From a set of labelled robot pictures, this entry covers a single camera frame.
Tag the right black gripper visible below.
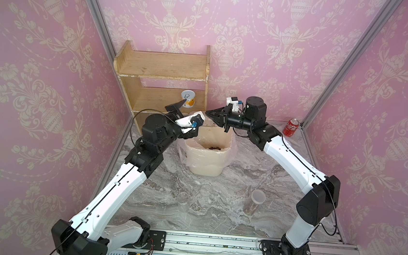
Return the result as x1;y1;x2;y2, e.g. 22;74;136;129
206;103;259;136

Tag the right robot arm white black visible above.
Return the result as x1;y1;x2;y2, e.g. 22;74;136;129
206;96;341;255

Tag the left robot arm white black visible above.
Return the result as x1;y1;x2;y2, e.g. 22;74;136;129
51;102;205;255

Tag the yellow white can on shelf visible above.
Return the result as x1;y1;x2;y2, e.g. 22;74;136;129
181;90;196;109

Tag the wooden two-tier shelf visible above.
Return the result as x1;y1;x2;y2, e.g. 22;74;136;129
113;40;211;131

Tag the cream trash bin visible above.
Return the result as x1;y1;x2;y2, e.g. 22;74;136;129
181;113;238;179

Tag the red cola can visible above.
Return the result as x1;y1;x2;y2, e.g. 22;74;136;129
282;118;300;137

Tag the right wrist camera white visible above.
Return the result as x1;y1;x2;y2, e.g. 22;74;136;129
226;97;243;113

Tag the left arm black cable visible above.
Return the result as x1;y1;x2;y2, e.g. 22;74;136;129
45;100;181;255

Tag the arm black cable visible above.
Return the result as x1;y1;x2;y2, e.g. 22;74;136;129
273;135;346;237
45;100;181;255

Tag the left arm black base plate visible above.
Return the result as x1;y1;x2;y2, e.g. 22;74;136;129
123;230;167;251

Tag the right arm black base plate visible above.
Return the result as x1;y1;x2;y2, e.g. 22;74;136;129
259;239;311;255

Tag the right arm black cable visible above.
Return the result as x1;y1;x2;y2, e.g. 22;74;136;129
273;135;346;237

